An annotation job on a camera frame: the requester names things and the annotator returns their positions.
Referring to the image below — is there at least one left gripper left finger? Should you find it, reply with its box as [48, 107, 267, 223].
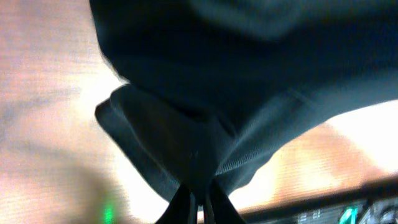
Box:
[155, 185, 197, 224]

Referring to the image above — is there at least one black t-shirt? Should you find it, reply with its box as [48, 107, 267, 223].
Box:
[90, 0, 397, 200]

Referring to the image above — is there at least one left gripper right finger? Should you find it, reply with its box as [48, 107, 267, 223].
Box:
[203, 180, 246, 224]

